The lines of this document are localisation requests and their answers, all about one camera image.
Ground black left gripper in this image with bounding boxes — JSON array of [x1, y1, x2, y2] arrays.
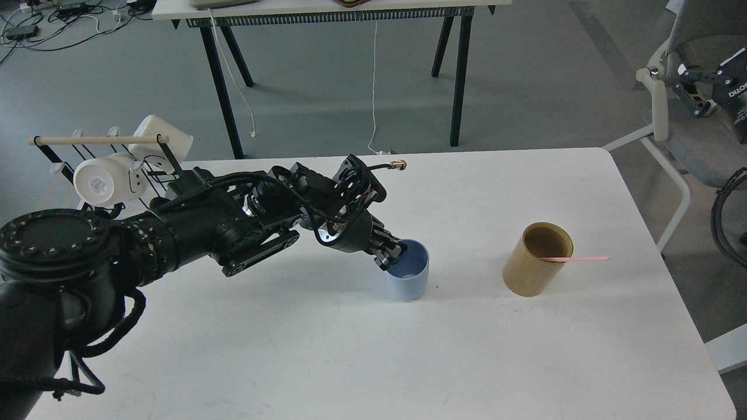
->
[[316, 210, 407, 271]]

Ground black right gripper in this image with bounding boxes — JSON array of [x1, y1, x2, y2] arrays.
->
[[673, 48, 746, 145]]

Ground blue plastic cup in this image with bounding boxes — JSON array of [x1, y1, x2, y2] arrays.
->
[[385, 239, 430, 301]]

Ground pink chopstick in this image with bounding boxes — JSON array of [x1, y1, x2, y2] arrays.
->
[[540, 256, 609, 263]]

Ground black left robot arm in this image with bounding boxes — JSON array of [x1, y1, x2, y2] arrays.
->
[[1, 155, 407, 419]]

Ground grey office chair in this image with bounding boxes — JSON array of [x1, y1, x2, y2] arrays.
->
[[605, 1, 746, 251]]

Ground bamboo cylinder holder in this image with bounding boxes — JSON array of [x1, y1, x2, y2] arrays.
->
[[502, 222, 574, 297]]

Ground white square mug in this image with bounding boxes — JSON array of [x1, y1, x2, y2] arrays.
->
[[128, 115, 194, 174]]

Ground white background table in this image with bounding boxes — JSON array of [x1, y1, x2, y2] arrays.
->
[[151, 0, 513, 159]]

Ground white round mug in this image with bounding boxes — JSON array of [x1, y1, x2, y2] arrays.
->
[[73, 153, 146, 208]]

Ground white hanging cable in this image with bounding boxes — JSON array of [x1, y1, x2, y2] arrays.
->
[[367, 21, 398, 156]]

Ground black wire cup rack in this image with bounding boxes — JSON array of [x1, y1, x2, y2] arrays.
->
[[29, 132, 194, 208]]

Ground black floor cables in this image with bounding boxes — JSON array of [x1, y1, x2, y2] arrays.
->
[[0, 0, 157, 62]]

